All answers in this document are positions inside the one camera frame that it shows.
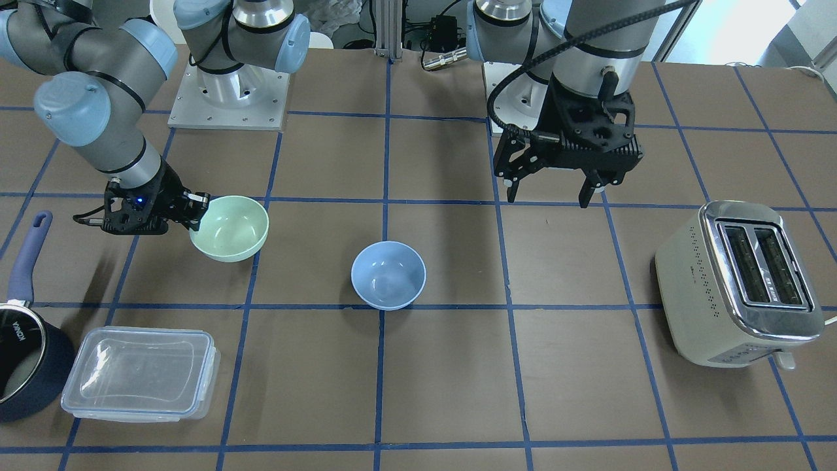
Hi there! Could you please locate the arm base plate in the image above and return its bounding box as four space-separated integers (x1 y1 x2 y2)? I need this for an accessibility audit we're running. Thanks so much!
482 61 547 130
167 65 291 132

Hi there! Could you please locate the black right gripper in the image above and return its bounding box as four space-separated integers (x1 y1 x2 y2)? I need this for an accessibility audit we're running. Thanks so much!
101 164 211 236

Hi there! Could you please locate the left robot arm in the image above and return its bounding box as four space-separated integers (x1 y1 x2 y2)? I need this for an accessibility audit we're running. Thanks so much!
466 1 689 207

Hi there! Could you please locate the blue bowl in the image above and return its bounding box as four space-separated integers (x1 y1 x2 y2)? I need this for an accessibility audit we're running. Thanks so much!
350 241 427 311

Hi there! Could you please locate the aluminium frame post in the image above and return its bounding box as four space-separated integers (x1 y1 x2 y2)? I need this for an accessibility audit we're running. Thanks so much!
369 1 404 63

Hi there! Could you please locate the clear plastic food container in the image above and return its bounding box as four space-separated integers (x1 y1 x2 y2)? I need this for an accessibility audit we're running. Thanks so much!
60 326 221 423

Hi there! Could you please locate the silver cable connector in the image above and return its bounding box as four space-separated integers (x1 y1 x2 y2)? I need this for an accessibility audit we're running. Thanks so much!
420 47 468 72

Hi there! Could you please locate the dark blue saucepan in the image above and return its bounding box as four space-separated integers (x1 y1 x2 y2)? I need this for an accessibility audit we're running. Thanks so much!
1 211 75 423

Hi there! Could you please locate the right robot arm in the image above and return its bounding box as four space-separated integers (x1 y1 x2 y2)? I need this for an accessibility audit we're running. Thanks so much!
2 1 311 236

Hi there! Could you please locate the green bowl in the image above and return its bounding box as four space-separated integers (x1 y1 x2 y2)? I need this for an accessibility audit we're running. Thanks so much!
188 196 270 263

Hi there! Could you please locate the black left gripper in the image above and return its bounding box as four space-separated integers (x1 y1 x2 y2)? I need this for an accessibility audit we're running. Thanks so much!
494 73 645 208

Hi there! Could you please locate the cream toaster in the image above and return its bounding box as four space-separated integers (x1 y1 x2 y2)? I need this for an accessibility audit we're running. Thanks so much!
654 200 826 370

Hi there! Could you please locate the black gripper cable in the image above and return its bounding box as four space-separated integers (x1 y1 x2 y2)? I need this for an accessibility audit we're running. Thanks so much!
487 0 697 143

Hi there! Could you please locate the black power adapter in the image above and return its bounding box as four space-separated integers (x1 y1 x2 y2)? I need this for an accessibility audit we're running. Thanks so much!
427 14 458 52

